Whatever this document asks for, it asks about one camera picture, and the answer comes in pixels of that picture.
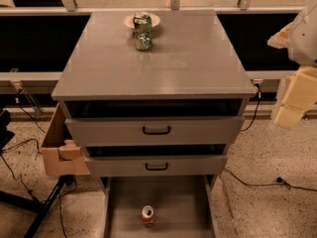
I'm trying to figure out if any black cable cabinet right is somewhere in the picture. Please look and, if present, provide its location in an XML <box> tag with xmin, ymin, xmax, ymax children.
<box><xmin>241</xmin><ymin>81</ymin><xmax>262</xmax><ymax>132</ymax></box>

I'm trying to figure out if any grey drawer cabinet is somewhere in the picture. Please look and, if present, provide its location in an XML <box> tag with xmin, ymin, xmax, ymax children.
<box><xmin>51</xmin><ymin>9</ymin><xmax>258</xmax><ymax>183</ymax></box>

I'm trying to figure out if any grey open bottom drawer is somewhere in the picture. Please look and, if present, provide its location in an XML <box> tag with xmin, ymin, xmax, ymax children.
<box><xmin>102</xmin><ymin>176</ymin><xmax>220</xmax><ymax>238</ymax></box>

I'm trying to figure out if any cardboard box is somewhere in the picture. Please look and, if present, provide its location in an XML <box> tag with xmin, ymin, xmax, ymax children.
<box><xmin>41</xmin><ymin>105</ymin><xmax>89</xmax><ymax>176</ymax></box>

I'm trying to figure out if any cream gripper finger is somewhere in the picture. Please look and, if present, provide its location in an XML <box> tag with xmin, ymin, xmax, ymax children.
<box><xmin>271</xmin><ymin>104</ymin><xmax>303</xmax><ymax>129</ymax></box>
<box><xmin>267</xmin><ymin>23</ymin><xmax>293</xmax><ymax>49</ymax></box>

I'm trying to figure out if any metal railing frame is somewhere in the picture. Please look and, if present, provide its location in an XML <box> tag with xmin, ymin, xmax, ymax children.
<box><xmin>0</xmin><ymin>0</ymin><xmax>317</xmax><ymax>121</ymax></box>

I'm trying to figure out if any grey middle drawer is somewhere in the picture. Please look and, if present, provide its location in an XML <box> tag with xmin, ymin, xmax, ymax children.
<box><xmin>85</xmin><ymin>155</ymin><xmax>228</xmax><ymax>177</ymax></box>

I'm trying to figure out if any grey top drawer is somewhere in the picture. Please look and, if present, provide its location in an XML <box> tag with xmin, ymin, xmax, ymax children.
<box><xmin>65</xmin><ymin>117</ymin><xmax>244</xmax><ymax>147</ymax></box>

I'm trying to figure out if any red coke can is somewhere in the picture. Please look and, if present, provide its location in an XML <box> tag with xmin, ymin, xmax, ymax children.
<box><xmin>142</xmin><ymin>205</ymin><xmax>155</xmax><ymax>227</ymax></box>

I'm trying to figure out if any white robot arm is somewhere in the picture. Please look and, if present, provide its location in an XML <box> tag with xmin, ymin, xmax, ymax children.
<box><xmin>267</xmin><ymin>0</ymin><xmax>317</xmax><ymax>133</ymax></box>

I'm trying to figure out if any black cable right floor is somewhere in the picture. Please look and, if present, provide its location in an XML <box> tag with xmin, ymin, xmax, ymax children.
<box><xmin>223</xmin><ymin>168</ymin><xmax>317</xmax><ymax>193</ymax></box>

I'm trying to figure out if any black tripod stand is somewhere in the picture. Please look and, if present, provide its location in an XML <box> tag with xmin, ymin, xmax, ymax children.
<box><xmin>0</xmin><ymin>175</ymin><xmax>76</xmax><ymax>238</ymax></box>

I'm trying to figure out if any black cable floor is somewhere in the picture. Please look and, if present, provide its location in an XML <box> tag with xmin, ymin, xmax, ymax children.
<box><xmin>223</xmin><ymin>168</ymin><xmax>317</xmax><ymax>193</ymax></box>
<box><xmin>0</xmin><ymin>89</ymin><xmax>48</xmax><ymax>200</ymax></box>

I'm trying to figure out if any green soda can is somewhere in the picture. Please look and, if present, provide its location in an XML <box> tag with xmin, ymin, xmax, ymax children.
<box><xmin>133</xmin><ymin>12</ymin><xmax>153</xmax><ymax>51</ymax></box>

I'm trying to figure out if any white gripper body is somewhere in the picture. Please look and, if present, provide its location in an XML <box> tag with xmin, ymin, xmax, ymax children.
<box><xmin>282</xmin><ymin>66</ymin><xmax>317</xmax><ymax>112</ymax></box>

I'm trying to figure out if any black cable left floor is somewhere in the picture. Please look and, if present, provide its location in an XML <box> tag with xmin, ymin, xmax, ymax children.
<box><xmin>0</xmin><ymin>89</ymin><xmax>48</xmax><ymax>200</ymax></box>

